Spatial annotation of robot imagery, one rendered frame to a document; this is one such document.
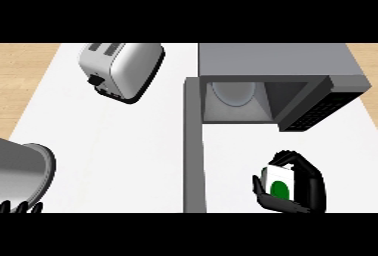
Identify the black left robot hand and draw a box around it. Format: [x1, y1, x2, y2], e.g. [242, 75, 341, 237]
[0, 199, 44, 214]

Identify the grey microwave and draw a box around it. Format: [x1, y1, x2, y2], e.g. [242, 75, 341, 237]
[198, 43, 373, 133]

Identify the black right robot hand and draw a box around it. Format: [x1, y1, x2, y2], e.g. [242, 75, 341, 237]
[251, 149, 328, 214]

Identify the white milk carton green label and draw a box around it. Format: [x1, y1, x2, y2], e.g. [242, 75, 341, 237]
[260, 163, 297, 202]

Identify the grey microwave door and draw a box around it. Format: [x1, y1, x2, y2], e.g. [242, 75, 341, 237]
[181, 76, 210, 214]

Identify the silver toaster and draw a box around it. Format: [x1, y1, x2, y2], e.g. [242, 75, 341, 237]
[78, 43, 167, 106]

